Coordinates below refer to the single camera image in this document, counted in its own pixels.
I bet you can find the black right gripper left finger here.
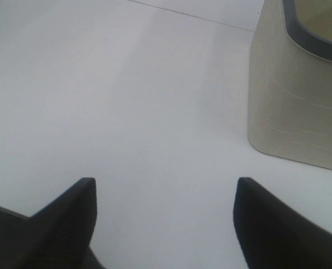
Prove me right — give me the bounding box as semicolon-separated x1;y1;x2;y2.
0;178;103;268

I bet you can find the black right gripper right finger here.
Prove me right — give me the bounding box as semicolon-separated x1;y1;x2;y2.
233;178;332;268

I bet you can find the beige bin with grey rim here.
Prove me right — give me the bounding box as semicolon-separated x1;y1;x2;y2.
247;1;332;169

